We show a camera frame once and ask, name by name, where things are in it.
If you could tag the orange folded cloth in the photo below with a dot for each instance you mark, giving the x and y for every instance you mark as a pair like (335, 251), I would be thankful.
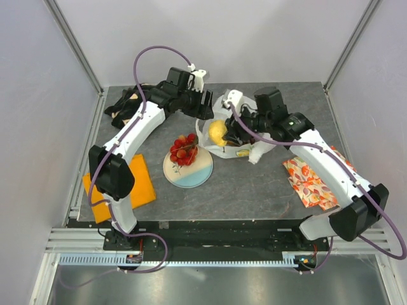
(141, 194)

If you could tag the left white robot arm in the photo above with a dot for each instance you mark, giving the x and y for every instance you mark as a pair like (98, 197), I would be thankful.
(183, 90)

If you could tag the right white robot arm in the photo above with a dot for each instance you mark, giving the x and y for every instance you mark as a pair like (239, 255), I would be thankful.
(356, 197)

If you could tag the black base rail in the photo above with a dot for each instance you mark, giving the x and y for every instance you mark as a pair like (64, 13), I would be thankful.
(273, 236)

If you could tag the black patterned cloth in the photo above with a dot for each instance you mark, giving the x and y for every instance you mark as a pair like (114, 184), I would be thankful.
(124, 109)

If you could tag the cream and blue plate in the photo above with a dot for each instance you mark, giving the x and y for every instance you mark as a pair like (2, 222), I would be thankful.
(189, 176)

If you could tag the grey stone mat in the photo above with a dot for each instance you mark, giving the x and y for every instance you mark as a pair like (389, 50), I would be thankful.
(236, 189)

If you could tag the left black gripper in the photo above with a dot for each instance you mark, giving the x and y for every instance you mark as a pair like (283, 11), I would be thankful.
(199, 95)

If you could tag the red fake cherry bunch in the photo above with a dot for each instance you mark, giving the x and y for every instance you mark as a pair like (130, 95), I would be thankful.
(184, 150)

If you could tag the floral orange cloth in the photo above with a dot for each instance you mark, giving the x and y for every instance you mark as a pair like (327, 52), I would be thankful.
(311, 190)

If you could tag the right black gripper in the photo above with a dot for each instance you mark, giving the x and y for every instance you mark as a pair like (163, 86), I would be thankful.
(233, 126)

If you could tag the yellow fake lemon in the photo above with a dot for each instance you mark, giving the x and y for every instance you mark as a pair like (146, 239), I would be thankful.
(217, 130)

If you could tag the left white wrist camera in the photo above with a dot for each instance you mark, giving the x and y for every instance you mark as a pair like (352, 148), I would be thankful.
(197, 78)

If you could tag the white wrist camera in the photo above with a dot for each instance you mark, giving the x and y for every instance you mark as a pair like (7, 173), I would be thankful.
(197, 78)
(234, 98)

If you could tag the white plastic bag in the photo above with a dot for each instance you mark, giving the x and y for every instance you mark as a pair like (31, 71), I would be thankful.
(253, 149)

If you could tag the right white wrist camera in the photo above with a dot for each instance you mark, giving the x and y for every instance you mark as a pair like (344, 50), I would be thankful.
(234, 98)

